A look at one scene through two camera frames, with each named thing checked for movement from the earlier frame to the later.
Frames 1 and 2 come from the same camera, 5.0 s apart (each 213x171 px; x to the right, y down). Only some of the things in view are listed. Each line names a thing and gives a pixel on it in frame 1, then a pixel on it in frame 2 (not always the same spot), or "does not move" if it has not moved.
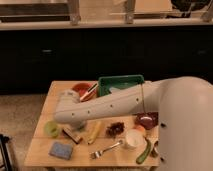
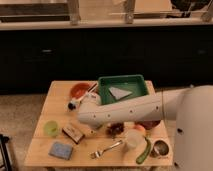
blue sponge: [63, 151] does not move
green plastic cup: [51, 129] does not move
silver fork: [96, 154] does not move
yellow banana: [96, 132] -> [91, 131]
